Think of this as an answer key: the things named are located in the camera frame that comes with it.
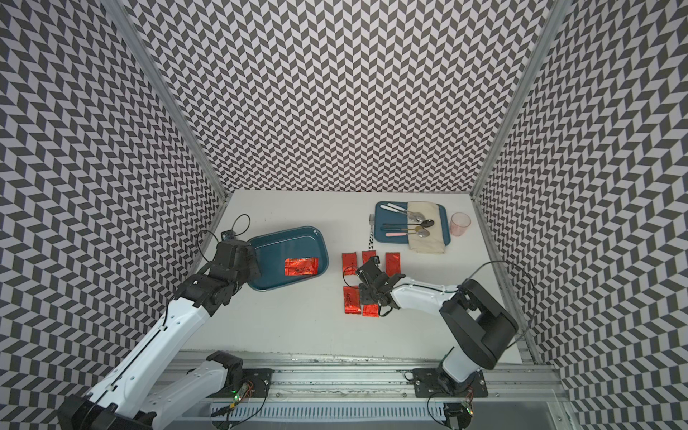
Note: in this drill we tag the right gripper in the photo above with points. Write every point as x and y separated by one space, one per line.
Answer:
365 293

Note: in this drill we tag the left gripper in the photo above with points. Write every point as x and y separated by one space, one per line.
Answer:
253 268

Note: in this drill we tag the red tea bag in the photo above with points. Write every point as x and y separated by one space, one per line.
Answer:
369 255
371 310
295 267
349 263
352 303
392 264

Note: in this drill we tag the teal storage box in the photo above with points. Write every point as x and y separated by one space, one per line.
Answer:
289 256

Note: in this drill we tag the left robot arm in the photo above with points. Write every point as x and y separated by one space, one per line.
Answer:
124 399

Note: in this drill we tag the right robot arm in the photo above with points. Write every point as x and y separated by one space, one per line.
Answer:
482 327

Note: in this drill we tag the teal cutlery tray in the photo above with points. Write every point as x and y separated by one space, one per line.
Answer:
385 214

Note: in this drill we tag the striped straw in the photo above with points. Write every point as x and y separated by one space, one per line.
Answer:
371 232

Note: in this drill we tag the beige cloth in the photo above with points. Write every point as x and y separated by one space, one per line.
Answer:
433 241

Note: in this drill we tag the black spoon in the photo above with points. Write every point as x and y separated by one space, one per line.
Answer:
423 224

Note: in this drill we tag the pink plastic cup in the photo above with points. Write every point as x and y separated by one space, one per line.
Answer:
459 224

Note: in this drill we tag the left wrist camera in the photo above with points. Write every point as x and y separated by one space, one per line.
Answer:
228 235

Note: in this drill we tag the pink handled spoon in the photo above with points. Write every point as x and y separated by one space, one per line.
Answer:
420 232

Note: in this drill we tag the white handled spoon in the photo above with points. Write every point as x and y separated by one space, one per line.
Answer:
412 215

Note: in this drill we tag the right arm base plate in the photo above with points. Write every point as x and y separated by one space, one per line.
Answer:
429 382

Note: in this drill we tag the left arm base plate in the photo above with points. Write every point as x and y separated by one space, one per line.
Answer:
255 382

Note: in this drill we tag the aluminium front rail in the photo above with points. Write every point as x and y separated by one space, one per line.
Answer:
342 378

